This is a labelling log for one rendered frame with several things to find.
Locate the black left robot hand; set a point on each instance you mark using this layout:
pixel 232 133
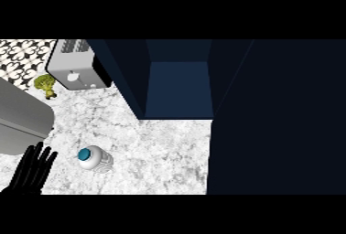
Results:
pixel 30 173

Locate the clear water bottle, blue cap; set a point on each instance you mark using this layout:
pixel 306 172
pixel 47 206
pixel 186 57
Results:
pixel 93 158

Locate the dark blue cabinet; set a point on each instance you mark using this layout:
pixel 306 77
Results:
pixel 170 85

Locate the dark blue cabinet door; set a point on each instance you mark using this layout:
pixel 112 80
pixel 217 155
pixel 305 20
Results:
pixel 280 122

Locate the grey rounded appliance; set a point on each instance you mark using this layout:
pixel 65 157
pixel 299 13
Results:
pixel 19 120

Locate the green broccoli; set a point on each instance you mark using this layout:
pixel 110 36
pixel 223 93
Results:
pixel 44 84

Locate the silver toaster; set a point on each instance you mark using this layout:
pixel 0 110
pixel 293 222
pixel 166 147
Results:
pixel 74 65

